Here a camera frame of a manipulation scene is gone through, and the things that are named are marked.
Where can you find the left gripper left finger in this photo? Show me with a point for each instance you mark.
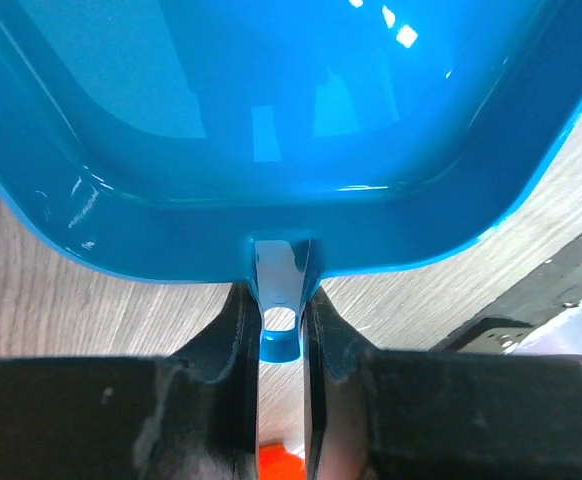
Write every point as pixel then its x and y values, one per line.
pixel 188 415

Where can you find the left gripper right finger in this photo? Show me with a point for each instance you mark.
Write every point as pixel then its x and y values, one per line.
pixel 374 413

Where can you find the blue plastic dustpan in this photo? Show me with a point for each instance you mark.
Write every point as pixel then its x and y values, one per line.
pixel 279 143

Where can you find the orange plastic bowl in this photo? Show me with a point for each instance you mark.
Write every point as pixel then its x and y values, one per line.
pixel 276 463

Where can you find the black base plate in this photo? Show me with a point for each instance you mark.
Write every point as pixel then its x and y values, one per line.
pixel 553 287

